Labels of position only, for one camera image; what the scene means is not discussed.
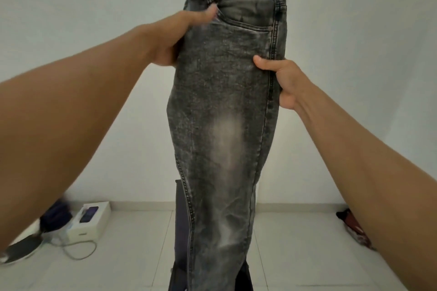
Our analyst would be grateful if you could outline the white clothes iron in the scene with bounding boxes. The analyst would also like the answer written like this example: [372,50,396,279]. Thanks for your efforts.
[0,233,46,265]

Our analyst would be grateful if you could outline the white cardboard box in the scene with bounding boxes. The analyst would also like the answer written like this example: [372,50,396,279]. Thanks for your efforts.
[66,201,112,242]

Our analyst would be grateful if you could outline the dark blue garment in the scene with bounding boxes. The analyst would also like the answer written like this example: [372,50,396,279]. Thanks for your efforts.
[169,179,254,291]

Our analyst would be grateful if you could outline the person's right hand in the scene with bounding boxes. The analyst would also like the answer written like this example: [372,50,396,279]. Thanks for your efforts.
[253,55,313,111]

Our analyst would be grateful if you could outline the red patterned cloth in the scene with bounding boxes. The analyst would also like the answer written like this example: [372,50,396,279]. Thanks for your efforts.
[336,208,378,251]

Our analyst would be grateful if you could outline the white power cable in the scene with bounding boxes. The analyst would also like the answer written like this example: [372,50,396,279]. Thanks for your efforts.
[51,233,98,261]

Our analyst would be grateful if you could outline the person's left hand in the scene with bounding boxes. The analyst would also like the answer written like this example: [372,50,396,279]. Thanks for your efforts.
[145,5,219,68]

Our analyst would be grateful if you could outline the person's right forearm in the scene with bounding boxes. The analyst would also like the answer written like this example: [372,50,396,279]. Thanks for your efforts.
[294,83,437,291]

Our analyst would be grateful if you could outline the dark blue cloth bundle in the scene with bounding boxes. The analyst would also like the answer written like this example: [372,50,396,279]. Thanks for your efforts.
[40,199,73,233]

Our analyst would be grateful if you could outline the person's left forearm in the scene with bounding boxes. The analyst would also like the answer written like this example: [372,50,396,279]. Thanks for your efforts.
[0,23,161,254]

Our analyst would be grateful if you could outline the grey washed denim jeans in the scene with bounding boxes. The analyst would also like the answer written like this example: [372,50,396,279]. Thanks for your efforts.
[167,0,291,291]

